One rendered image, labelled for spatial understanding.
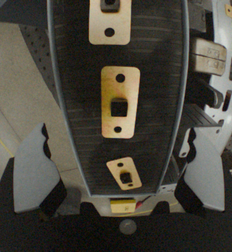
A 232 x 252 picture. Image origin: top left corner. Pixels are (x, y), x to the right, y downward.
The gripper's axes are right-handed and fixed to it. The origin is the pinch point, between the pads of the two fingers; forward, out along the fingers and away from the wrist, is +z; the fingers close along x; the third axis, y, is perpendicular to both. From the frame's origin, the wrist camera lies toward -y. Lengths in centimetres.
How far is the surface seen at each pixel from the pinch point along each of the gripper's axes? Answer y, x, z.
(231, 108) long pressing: 4.2, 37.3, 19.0
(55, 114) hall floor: 60, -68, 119
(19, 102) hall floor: 42, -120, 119
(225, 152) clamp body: 29, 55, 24
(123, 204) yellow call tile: 23.6, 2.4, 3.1
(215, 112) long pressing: 6.5, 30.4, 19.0
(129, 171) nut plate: 10.6, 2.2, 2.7
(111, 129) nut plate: 2.9, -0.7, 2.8
